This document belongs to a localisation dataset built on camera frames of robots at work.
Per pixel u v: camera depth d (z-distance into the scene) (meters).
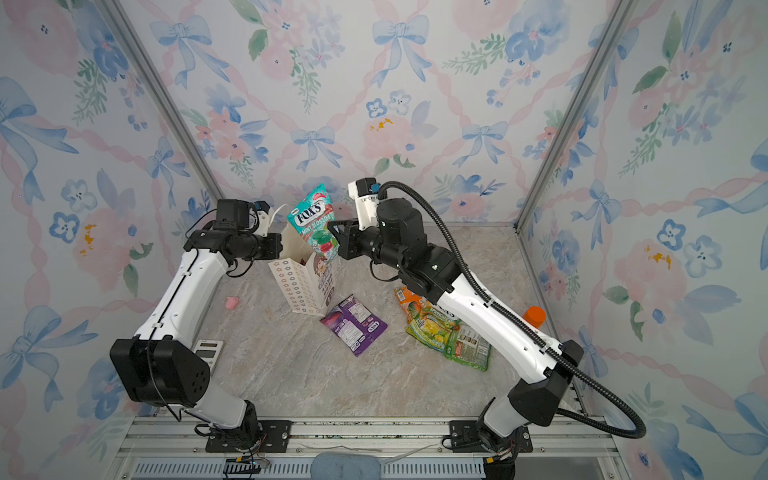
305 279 0.80
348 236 0.52
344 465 0.68
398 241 0.46
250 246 0.68
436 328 0.90
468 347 0.88
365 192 0.52
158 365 0.42
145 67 0.77
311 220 0.63
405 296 0.96
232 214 0.62
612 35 0.72
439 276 0.45
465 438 0.73
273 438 0.74
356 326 0.91
